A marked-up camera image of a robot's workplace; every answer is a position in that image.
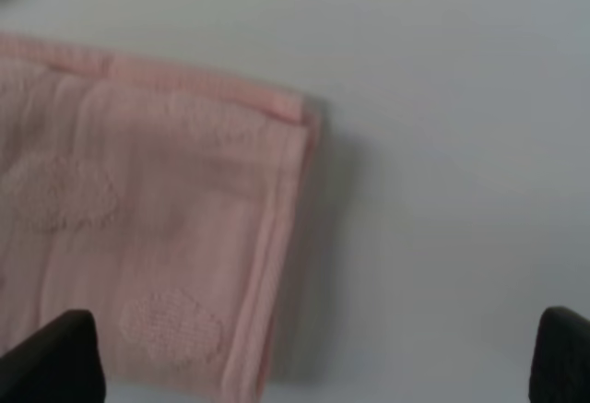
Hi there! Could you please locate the pink towel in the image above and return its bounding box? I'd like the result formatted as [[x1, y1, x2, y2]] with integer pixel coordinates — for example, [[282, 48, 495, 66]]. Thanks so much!
[[1, 34, 319, 402]]

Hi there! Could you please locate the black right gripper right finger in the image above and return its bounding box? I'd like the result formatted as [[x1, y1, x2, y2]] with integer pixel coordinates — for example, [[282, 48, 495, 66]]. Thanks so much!
[[528, 306, 589, 403]]

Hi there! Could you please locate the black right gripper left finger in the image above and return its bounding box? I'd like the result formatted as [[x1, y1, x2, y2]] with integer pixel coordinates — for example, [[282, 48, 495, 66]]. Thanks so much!
[[1, 310, 107, 403]]

